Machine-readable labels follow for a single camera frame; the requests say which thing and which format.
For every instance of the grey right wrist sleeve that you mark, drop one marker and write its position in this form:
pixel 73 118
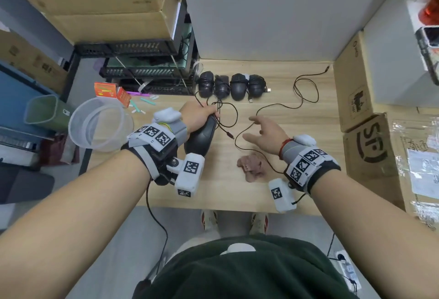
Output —
pixel 291 151

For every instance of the green trash bin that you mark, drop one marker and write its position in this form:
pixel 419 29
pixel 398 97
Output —
pixel 43 113

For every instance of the grey slatted panel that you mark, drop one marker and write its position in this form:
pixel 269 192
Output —
pixel 17 142

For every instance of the small stamped cardboard box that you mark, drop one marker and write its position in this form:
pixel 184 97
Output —
pixel 350 79

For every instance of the person's right forearm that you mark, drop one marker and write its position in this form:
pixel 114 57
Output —
pixel 377 237

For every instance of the black stacked tray rack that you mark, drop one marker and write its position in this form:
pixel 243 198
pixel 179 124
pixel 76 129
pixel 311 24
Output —
pixel 130 48

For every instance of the orange box with green print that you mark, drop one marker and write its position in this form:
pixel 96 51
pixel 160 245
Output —
pixel 105 90

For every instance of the phone with colourful case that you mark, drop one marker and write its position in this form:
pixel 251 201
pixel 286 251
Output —
pixel 430 55

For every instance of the white wrist puck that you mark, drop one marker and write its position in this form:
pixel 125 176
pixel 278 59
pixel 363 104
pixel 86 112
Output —
pixel 304 140
pixel 167 116

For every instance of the black computer mouse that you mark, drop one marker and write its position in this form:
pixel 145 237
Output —
pixel 222 94
pixel 256 92
pixel 239 93
pixel 205 91
pixel 202 137

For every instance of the person's left forearm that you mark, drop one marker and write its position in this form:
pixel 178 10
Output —
pixel 68 230

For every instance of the white chest device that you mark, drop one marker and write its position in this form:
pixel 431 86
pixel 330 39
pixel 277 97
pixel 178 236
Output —
pixel 237 249

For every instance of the white right wrist puck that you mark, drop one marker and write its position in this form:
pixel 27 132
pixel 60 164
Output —
pixel 304 140

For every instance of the grey left wrist sleeve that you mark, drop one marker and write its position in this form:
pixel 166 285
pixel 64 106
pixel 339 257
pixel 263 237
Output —
pixel 180 130

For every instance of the cardboard box with black logo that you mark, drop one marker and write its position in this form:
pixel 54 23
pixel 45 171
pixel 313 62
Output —
pixel 394 178

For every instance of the left wrist camera rig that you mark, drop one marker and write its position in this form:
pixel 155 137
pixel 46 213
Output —
pixel 190 171

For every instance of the clear plastic basin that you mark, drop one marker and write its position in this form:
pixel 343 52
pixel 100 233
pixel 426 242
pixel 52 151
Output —
pixel 79 134

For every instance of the person's beige trousers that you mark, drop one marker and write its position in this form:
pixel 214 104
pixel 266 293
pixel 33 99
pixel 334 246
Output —
pixel 192 247

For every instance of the plain cardboard box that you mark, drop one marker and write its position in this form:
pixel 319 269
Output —
pixel 113 27

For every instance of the cardboard box with small prints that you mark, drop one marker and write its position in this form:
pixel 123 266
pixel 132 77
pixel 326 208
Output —
pixel 31 65

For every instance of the white left wrist puck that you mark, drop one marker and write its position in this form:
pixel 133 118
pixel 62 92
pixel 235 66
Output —
pixel 167 116

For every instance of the person's left hand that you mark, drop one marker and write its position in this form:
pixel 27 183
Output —
pixel 197 115

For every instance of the blue panel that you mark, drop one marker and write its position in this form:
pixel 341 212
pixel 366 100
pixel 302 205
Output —
pixel 15 96

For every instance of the pink fluffy wiping cloth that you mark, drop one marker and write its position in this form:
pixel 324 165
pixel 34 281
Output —
pixel 252 166

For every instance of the grey wrist sleeve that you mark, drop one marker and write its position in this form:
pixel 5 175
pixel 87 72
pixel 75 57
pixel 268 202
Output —
pixel 291 151
pixel 180 130

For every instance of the dark red bag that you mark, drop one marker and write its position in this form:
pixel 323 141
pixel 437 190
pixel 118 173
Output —
pixel 56 149

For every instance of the person's right hand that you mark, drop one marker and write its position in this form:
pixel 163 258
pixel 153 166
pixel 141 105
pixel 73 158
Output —
pixel 271 137

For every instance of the person's dark shirt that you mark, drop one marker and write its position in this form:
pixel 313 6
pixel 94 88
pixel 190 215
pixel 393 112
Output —
pixel 247 274

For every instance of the orange bottle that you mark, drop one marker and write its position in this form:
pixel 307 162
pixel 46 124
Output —
pixel 430 10

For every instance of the white power strip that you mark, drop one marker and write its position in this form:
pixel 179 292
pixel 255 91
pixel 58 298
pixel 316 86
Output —
pixel 346 268

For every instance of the purple plastic strip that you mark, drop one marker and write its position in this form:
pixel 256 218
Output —
pixel 139 94

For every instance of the teal pen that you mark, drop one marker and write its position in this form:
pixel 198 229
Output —
pixel 133 106
pixel 148 101

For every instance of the large white box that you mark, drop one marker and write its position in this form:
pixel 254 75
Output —
pixel 391 62

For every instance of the person's left shoe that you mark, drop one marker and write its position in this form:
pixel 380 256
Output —
pixel 209 220

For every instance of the dark grey padded seat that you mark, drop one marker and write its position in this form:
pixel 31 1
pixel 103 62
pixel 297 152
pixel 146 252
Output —
pixel 24 185

